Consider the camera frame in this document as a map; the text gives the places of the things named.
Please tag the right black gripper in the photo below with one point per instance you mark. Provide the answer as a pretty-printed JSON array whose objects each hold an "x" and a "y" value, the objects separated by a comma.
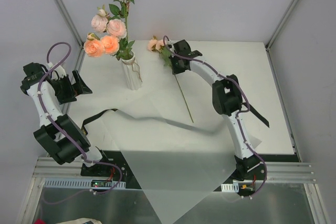
[{"x": 179, "y": 65}]

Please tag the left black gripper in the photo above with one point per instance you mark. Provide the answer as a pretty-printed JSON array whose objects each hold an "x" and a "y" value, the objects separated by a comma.
[{"x": 74, "y": 86}]

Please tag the black ribbon gold lettering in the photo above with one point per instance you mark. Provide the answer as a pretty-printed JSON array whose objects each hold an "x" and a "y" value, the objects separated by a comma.
[{"x": 97, "y": 116}]

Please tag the white wrapping paper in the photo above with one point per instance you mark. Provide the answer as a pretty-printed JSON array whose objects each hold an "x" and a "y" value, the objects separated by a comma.
[{"x": 176, "y": 163}]

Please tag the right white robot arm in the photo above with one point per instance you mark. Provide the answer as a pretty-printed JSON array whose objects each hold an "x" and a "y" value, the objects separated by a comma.
[{"x": 228, "y": 100}]

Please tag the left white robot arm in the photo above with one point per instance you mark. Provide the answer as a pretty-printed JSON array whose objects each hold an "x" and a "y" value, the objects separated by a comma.
[{"x": 58, "y": 134}]

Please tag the white ribbed vase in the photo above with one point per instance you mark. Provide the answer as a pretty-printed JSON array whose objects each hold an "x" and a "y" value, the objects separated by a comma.
[{"x": 132, "y": 73}]

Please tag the beige cloth bag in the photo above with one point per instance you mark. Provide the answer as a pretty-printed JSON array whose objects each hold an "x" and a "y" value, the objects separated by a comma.
[{"x": 83, "y": 221}]

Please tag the red object at bottom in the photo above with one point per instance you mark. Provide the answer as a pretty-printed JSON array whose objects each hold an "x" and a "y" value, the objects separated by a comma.
[{"x": 39, "y": 221}]

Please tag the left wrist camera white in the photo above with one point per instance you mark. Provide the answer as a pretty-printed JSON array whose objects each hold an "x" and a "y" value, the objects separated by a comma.
[{"x": 58, "y": 73}]

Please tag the aluminium front rail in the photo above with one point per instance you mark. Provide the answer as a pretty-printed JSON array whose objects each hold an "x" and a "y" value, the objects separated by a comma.
[{"x": 278, "y": 172}]

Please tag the left white cable duct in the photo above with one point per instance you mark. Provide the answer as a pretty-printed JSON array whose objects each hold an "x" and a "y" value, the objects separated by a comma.
[{"x": 73, "y": 183}]

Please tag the white cable duct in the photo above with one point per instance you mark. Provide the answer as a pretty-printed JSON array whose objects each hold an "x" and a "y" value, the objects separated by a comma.
[
  {"x": 230, "y": 188},
  {"x": 73, "y": 183}
]

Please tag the left aluminium frame post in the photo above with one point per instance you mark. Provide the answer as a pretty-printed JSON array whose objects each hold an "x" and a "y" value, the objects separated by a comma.
[{"x": 69, "y": 22}]

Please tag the aluminium frame post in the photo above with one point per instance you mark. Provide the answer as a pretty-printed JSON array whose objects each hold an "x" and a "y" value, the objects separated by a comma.
[
  {"x": 282, "y": 23},
  {"x": 69, "y": 22}
]

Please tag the right aluminium frame post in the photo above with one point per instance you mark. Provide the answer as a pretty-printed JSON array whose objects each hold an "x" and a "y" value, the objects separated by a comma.
[{"x": 282, "y": 23}]

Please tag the right white cable duct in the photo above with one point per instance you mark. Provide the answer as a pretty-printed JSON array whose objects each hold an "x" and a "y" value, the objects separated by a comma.
[{"x": 230, "y": 188}]

